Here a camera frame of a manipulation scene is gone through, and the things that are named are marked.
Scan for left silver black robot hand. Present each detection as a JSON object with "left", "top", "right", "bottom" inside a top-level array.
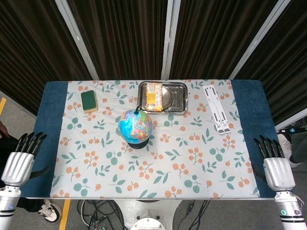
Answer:
[{"left": 1, "top": 131, "right": 50, "bottom": 191}]

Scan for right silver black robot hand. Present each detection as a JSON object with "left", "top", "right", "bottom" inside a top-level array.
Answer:
[{"left": 251, "top": 135, "right": 296, "bottom": 192}]

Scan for small blue world globe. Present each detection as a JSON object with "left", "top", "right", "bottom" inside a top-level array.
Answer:
[{"left": 118, "top": 106, "right": 155, "bottom": 150}]

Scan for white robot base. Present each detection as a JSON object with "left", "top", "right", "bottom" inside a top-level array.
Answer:
[{"left": 115, "top": 198, "right": 183, "bottom": 230}]

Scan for white grey sneaker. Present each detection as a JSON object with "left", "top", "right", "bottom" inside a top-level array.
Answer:
[{"left": 277, "top": 133, "right": 302, "bottom": 168}]

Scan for white black sneaker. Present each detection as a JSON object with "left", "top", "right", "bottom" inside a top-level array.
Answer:
[{"left": 37, "top": 200, "right": 62, "bottom": 224}]

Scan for blue table cover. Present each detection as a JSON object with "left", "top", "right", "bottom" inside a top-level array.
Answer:
[{"left": 20, "top": 80, "right": 280, "bottom": 199}]

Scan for white folded laptop stand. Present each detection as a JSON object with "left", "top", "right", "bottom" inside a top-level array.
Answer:
[{"left": 202, "top": 84, "right": 232, "bottom": 134}]

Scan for green yellow sponge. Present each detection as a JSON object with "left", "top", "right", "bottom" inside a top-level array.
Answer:
[{"left": 80, "top": 90, "right": 99, "bottom": 113}]

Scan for dark brown curtain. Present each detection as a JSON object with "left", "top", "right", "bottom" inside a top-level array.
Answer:
[
  {"left": 0, "top": 0, "right": 94, "bottom": 115},
  {"left": 68, "top": 0, "right": 168, "bottom": 81},
  {"left": 234, "top": 0, "right": 307, "bottom": 126},
  {"left": 169, "top": 0, "right": 279, "bottom": 80}
]

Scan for floral white tablecloth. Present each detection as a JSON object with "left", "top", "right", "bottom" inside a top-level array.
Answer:
[{"left": 50, "top": 80, "right": 261, "bottom": 199}]

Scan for rectangular stainless steel tray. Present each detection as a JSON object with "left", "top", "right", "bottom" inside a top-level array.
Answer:
[{"left": 137, "top": 80, "right": 189, "bottom": 115}]

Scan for round metal dish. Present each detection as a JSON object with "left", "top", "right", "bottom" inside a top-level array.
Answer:
[{"left": 161, "top": 85, "right": 174, "bottom": 111}]

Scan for orange snack box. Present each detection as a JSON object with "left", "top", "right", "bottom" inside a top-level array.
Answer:
[{"left": 145, "top": 82, "right": 164, "bottom": 113}]

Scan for white metal frame post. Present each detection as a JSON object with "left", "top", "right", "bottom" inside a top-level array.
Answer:
[
  {"left": 54, "top": 0, "right": 100, "bottom": 81},
  {"left": 275, "top": 114, "right": 307, "bottom": 131},
  {"left": 229, "top": 0, "right": 295, "bottom": 80},
  {"left": 160, "top": 0, "right": 181, "bottom": 81}
]

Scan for black cable with plug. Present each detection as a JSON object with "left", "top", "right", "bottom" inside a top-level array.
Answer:
[{"left": 183, "top": 199, "right": 210, "bottom": 230}]

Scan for black cable bundle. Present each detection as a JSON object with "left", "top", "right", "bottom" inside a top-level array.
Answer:
[{"left": 80, "top": 198, "right": 131, "bottom": 230}]

